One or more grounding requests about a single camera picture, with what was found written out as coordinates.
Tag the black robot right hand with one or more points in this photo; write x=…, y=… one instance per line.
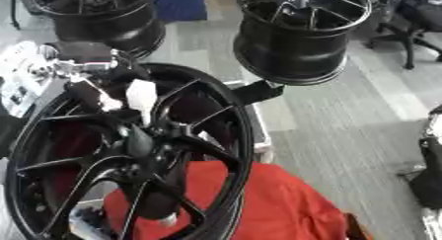
x=429, y=181

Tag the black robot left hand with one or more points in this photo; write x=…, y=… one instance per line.
x=86, y=51

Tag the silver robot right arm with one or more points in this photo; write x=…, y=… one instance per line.
x=434, y=224

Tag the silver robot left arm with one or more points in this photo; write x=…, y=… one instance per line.
x=23, y=76

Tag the black wheel rim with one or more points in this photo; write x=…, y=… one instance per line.
x=293, y=43
x=109, y=23

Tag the black spoked wheel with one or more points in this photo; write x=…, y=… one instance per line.
x=86, y=165

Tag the blue fabric object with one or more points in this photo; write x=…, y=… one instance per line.
x=179, y=3

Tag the black office chair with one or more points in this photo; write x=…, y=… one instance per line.
x=414, y=16

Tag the black support bracket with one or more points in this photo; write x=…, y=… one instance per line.
x=259, y=92

